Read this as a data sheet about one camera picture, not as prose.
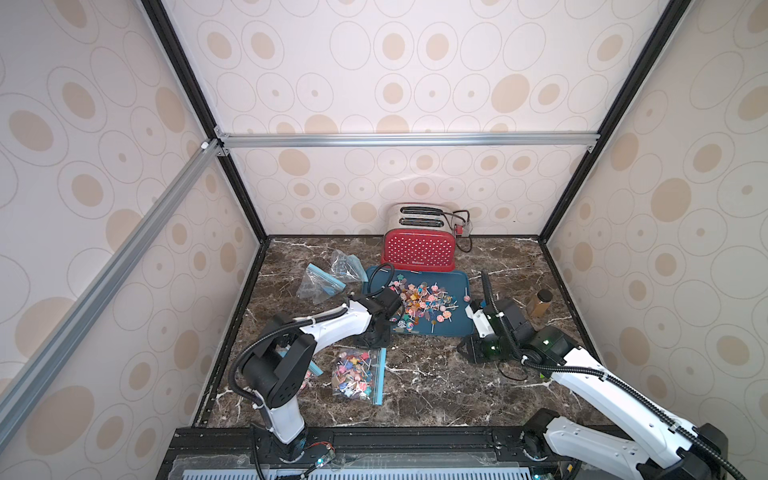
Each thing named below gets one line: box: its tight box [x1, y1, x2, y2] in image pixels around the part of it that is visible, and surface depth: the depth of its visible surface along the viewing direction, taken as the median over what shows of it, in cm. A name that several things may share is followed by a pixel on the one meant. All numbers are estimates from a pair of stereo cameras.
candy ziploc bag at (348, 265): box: [330, 249, 369, 283], surface depth 103 cm
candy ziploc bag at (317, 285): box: [296, 263, 346, 305], surface depth 106 cm
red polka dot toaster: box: [380, 202, 456, 272], surface depth 104 cm
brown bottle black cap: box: [527, 289, 553, 319], surface depth 95 cm
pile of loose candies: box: [388, 274, 471, 333], surface depth 99 cm
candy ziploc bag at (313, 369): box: [299, 360, 324, 391], surface depth 87 cm
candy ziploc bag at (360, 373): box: [332, 347, 387, 406], surface depth 85 cm
